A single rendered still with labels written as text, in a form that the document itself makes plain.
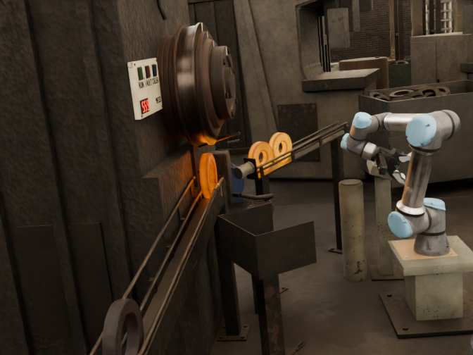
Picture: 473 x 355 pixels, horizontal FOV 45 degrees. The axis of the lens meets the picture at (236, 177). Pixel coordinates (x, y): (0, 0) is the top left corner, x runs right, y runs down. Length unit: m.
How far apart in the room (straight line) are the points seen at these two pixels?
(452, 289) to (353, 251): 0.59
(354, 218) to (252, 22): 2.48
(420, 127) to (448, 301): 0.81
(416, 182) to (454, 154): 2.10
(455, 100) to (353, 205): 1.70
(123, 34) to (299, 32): 3.17
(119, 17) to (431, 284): 1.66
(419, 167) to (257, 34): 2.91
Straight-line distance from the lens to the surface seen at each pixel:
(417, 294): 2.62
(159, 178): 1.88
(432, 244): 2.58
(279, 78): 4.95
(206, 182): 2.24
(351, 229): 2.97
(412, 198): 2.41
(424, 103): 4.30
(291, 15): 4.89
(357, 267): 3.04
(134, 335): 1.44
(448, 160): 4.45
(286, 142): 2.92
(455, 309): 2.69
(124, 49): 1.84
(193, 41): 2.10
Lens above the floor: 1.28
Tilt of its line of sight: 14 degrees down
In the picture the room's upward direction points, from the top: 6 degrees counter-clockwise
